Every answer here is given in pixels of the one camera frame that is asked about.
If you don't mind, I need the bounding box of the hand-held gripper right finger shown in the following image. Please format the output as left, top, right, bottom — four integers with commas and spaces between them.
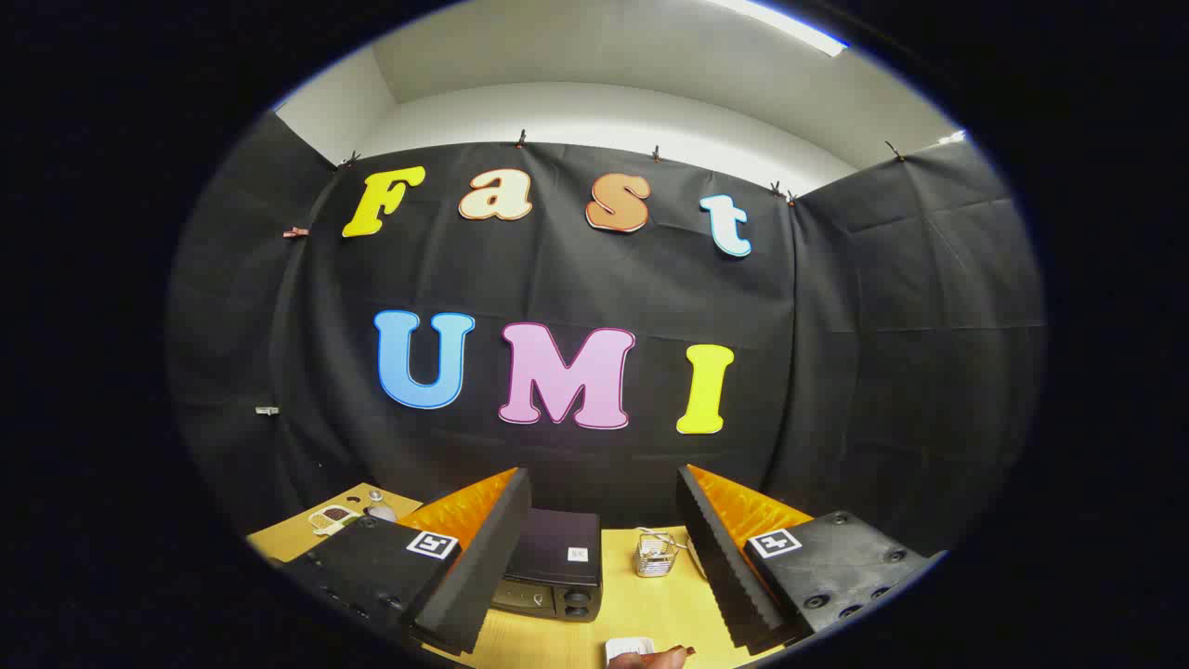
675, 464, 948, 657

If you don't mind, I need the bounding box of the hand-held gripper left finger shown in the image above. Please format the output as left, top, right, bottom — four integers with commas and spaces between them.
279, 467, 533, 656

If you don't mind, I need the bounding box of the black toaster oven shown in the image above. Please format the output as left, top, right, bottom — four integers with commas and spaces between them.
490, 507, 604, 623

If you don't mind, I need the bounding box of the divided white seasoning dish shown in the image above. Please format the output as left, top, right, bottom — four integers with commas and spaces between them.
308, 505, 361, 536

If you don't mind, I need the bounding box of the black backdrop cloth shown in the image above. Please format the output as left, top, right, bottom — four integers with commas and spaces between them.
165, 111, 1049, 558

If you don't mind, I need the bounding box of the metal wire basket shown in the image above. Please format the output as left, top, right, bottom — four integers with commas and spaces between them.
635, 528, 681, 579

